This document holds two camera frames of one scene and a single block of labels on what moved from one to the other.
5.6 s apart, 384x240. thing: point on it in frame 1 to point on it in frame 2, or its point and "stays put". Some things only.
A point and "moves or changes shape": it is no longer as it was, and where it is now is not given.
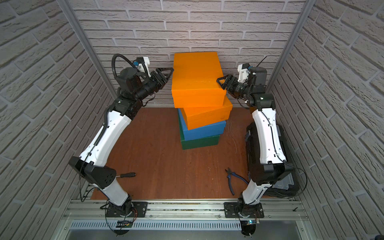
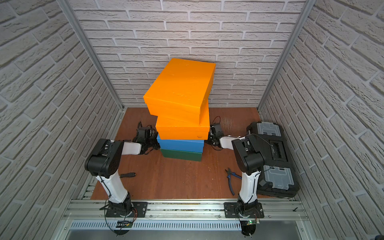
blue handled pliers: (231, 173) stays put
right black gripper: (230, 87) to (207, 141)
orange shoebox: (194, 80) moves or changes shape
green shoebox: (197, 143) to (181, 154)
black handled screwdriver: (126, 175) stays put
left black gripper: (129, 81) to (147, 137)
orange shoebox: (198, 117) to (169, 129)
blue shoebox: (207, 131) to (185, 145)
